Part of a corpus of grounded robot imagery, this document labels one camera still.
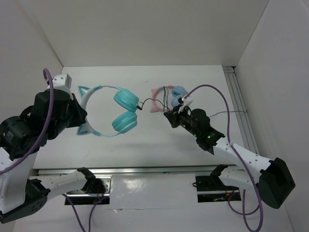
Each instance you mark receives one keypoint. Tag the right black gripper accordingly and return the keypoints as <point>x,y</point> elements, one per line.
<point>173,117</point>

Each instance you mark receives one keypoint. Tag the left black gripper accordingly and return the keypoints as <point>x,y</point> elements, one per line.
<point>82,112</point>

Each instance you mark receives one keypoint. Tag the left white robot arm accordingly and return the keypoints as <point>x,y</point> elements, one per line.
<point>21,137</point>

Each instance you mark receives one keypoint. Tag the pink blue cat headphones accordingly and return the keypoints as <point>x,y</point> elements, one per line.
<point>166,98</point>

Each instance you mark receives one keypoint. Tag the white front cover panel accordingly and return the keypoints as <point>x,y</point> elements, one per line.
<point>153,191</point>

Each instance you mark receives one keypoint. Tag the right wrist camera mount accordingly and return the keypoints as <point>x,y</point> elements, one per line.
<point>184,101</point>

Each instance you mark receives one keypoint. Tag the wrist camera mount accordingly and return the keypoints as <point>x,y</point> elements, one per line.
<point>184,101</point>
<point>62,82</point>

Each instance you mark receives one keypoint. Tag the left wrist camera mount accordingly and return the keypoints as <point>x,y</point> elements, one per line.
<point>62,82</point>

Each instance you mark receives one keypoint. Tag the right side aluminium rail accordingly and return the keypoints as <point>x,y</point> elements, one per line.
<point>240,110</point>

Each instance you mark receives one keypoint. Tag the aluminium rail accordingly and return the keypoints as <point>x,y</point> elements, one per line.
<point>134,170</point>
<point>240,110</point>

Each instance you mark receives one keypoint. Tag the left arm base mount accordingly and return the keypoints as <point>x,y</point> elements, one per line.
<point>99,192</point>

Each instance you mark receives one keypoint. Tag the front aluminium rail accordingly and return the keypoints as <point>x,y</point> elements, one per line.
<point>134,170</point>

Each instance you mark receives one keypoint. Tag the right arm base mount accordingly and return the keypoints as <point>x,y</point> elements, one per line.
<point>208,192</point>

